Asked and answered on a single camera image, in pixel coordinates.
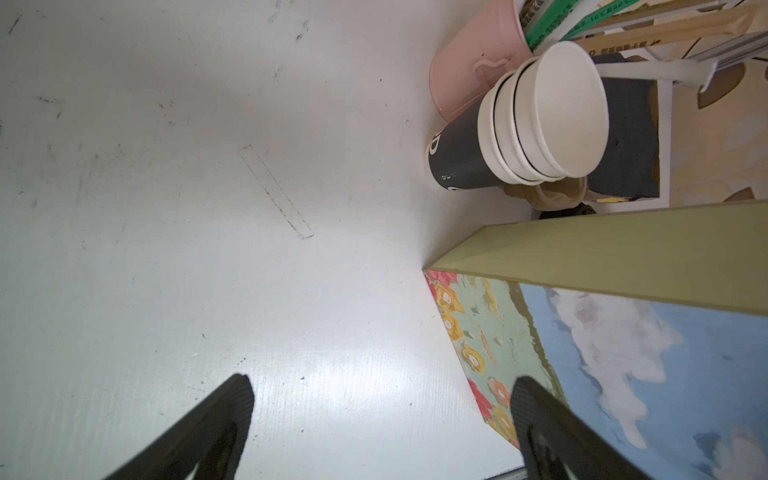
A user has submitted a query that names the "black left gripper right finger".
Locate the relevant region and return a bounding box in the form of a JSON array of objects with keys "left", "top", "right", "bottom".
[{"left": 510, "top": 376, "right": 648, "bottom": 479}]

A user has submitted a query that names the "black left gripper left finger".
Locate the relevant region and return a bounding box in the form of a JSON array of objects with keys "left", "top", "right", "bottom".
[{"left": 108, "top": 374, "right": 255, "bottom": 479}]

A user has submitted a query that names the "painted paper gift bag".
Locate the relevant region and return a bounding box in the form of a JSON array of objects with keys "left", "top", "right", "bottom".
[{"left": 424, "top": 201, "right": 767, "bottom": 479}]

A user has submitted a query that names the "brown cardboard cup carrier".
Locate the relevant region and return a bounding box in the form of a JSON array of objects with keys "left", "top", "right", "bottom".
[{"left": 503, "top": 177, "right": 609, "bottom": 212}]

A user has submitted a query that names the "stack of black cup lids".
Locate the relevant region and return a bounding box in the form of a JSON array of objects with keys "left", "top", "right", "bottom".
[{"left": 539, "top": 203, "right": 597, "bottom": 220}]

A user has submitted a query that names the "pink cup with straws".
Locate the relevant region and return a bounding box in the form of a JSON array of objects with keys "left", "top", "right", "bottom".
[{"left": 429, "top": 1, "right": 767, "bottom": 121}]

